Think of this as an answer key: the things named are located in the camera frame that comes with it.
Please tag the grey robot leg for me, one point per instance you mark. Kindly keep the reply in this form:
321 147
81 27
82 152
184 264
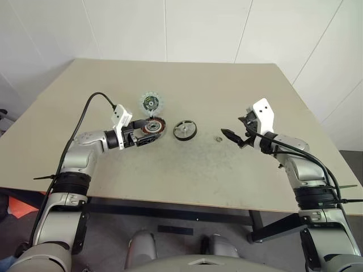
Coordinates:
143 246
224 245

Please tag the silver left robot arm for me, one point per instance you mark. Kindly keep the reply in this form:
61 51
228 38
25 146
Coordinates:
82 158

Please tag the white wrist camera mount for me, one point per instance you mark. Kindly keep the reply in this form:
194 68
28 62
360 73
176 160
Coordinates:
121 115
265 113

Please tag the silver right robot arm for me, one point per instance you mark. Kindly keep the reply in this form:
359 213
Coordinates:
306 170

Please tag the black zip tie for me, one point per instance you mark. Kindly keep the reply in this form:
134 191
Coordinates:
347 186
351 200
45 177

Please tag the orange fabric item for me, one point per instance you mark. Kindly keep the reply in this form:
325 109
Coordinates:
21 207

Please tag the black pulley wheel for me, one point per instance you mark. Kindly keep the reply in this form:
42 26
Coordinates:
184 129

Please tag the grey left robot leg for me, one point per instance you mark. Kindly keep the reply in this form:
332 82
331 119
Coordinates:
143 246

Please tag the red-brown toothed gear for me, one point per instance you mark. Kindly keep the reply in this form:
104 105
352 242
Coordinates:
153 127

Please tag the small metal washer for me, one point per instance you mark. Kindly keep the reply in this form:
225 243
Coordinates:
217 139

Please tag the grey right robot leg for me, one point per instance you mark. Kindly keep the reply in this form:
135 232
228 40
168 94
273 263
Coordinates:
224 245

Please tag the grey robot torso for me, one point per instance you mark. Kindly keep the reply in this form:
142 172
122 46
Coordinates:
198 265

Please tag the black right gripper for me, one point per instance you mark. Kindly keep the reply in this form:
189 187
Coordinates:
251 120

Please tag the silver finned motor end cover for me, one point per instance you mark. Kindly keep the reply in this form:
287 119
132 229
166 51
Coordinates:
151 103

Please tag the person's blue jeans leg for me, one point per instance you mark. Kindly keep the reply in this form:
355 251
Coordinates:
7 261

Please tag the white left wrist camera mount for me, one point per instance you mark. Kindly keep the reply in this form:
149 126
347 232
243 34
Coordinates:
121 115

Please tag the black grey chair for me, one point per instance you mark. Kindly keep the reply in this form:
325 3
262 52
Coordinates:
3 120

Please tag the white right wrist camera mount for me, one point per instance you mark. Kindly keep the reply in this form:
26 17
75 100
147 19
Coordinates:
265 113

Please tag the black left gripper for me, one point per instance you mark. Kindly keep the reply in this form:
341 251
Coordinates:
130 139

